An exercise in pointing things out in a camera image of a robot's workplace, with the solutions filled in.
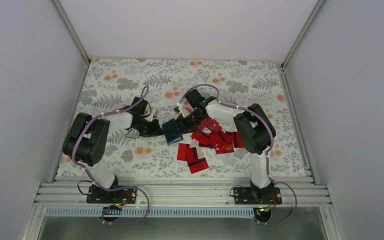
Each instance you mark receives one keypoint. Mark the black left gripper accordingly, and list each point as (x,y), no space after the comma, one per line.
(154,130)

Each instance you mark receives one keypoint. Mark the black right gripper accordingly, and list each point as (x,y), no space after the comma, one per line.
(183,127)

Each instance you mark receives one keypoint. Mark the navy blue card holder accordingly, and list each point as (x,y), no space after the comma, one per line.
(171,132)

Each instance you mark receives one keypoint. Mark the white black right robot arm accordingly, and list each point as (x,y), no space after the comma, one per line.
(223,127)

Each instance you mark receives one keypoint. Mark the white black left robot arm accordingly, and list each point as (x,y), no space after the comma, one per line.
(86,140)

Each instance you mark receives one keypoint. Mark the red card front left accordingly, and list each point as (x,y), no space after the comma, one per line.
(181,151)

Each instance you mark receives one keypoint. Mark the red card front middle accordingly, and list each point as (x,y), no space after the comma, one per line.
(191,155)

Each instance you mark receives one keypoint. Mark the red card pile top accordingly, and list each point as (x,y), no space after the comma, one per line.
(210,124)

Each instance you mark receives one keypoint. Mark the red card pile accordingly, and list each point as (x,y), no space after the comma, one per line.
(213,139)
(210,124)

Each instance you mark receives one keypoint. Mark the red card pile centre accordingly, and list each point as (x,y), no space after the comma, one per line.
(213,139)

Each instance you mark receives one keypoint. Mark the red card front bottom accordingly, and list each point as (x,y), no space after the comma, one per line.
(197,165)

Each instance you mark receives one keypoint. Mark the red VIP card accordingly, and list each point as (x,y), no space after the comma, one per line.
(224,149)

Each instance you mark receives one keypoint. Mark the red card far right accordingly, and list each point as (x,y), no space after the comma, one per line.
(237,142)

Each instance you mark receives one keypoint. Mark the floral patterned table cloth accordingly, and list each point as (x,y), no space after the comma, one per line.
(113,83)

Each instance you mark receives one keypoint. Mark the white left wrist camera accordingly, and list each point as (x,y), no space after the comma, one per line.
(153,115)

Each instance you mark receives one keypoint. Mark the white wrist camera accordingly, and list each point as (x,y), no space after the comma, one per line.
(184,111)
(153,115)

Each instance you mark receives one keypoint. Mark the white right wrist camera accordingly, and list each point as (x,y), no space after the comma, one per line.
(184,111)

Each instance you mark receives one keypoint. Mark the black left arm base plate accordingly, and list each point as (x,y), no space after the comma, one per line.
(97,195)

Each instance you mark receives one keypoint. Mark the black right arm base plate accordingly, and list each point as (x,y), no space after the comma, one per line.
(253,196)

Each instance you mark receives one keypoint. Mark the aluminium front rail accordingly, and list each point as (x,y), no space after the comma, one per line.
(184,191)

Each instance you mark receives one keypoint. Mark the grey slotted cable duct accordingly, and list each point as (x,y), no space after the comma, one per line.
(152,212)

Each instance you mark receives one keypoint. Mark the aluminium left corner post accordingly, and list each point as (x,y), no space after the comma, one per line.
(72,32)

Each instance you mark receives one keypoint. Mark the aluminium corner post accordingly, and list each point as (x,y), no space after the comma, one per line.
(72,32)
(308,23)

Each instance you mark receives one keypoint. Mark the aluminium right corner post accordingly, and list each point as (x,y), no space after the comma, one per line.
(308,23)

